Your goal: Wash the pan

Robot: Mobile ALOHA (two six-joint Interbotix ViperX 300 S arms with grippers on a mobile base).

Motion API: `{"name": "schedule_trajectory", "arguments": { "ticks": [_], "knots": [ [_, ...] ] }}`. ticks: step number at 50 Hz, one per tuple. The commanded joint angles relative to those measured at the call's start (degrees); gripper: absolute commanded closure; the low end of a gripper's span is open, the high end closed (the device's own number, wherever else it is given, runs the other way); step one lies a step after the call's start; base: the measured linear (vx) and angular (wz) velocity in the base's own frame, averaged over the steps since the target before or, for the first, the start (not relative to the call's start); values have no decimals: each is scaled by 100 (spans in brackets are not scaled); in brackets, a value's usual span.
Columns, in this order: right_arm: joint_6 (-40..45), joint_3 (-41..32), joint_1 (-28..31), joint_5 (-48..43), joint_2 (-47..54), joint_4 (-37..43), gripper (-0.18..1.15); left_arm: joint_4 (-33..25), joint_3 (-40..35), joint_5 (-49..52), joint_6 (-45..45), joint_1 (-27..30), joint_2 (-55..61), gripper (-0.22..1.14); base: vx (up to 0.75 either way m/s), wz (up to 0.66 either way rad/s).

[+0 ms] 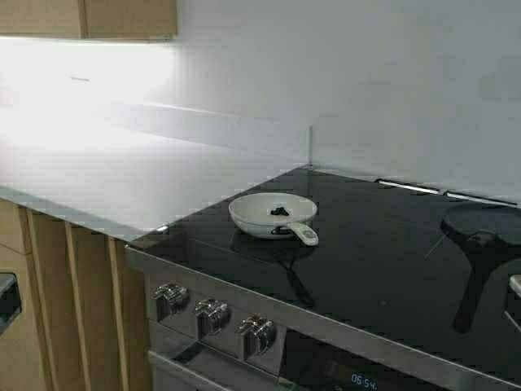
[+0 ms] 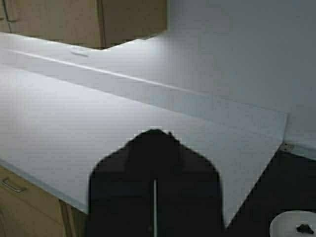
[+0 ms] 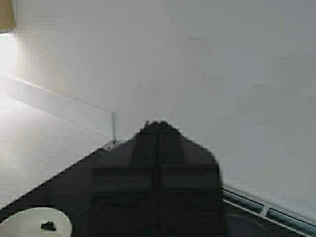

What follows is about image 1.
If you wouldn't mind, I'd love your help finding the stainless steel oven range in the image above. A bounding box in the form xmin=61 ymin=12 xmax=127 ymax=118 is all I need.
xmin=125 ymin=238 xmax=520 ymax=390

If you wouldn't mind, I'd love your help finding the chrome stove knob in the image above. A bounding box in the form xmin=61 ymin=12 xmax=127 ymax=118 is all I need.
xmin=194 ymin=298 xmax=230 ymax=338
xmin=153 ymin=283 xmax=190 ymax=321
xmin=236 ymin=315 xmax=277 ymax=361

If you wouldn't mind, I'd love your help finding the wooden lower cabinet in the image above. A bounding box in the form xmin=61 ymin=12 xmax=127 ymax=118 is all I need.
xmin=1 ymin=200 xmax=152 ymax=390

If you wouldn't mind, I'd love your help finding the left chrome stove knob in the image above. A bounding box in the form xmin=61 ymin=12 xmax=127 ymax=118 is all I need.
xmin=153 ymin=283 xmax=190 ymax=321

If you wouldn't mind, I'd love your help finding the base camera mount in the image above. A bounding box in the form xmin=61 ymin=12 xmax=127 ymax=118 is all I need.
xmin=505 ymin=275 xmax=521 ymax=328
xmin=0 ymin=273 xmax=21 ymax=332

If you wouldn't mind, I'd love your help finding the left base camera mount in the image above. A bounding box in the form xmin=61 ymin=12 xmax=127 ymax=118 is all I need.
xmin=0 ymin=273 xmax=21 ymax=332

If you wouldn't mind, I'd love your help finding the white frying pan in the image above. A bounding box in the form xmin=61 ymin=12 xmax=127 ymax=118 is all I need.
xmin=228 ymin=192 xmax=319 ymax=247

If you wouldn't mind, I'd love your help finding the right chrome stove knob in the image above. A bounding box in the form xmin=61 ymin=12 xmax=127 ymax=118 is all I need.
xmin=236 ymin=315 xmax=277 ymax=361

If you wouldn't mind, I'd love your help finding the black food residue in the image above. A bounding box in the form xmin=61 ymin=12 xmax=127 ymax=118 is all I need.
xmin=270 ymin=206 xmax=290 ymax=217

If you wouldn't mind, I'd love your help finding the middle chrome stove knob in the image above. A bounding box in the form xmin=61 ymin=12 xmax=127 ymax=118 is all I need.
xmin=194 ymin=298 xmax=230 ymax=338

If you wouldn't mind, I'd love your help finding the wooden upper cabinet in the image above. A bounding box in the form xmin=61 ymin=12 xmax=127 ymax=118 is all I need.
xmin=1 ymin=0 xmax=177 ymax=40

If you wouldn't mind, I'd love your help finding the right base camera mount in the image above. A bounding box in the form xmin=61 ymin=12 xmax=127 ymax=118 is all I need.
xmin=505 ymin=275 xmax=521 ymax=328

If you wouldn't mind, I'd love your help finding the black frying pan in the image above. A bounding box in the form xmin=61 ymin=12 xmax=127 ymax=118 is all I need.
xmin=440 ymin=203 xmax=520 ymax=334

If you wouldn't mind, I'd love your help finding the wooden cabinet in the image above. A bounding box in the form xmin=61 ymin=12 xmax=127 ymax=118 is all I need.
xmin=1 ymin=0 xmax=177 ymax=40
xmin=1 ymin=200 xmax=152 ymax=390

